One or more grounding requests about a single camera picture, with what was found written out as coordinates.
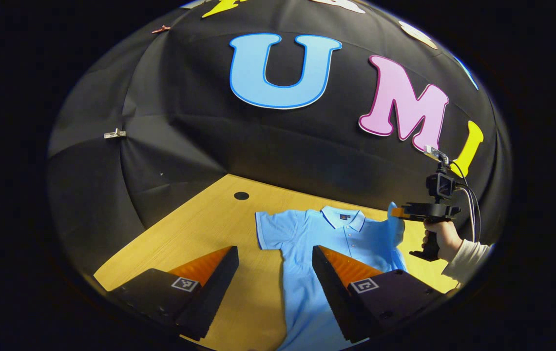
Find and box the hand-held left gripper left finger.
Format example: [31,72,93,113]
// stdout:
[107,245,240,342]

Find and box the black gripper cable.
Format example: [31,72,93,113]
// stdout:
[450,160,482,243]

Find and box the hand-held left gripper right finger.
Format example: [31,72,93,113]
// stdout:
[311,245,447,344]

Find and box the light blue T-shirt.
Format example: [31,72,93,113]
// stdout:
[255,201,408,351]

